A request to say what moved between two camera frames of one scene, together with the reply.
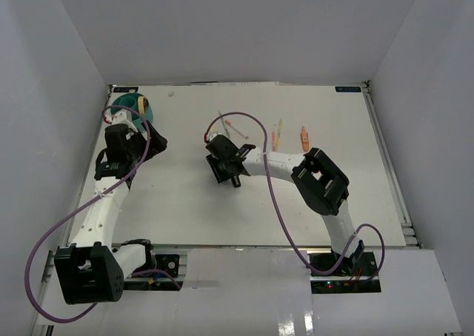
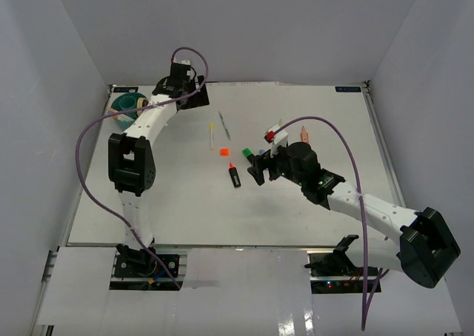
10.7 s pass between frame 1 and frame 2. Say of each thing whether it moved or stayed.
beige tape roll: stayed
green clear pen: stayed
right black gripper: moved
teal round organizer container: stayed
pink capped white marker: moved
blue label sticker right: stayed
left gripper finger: moved
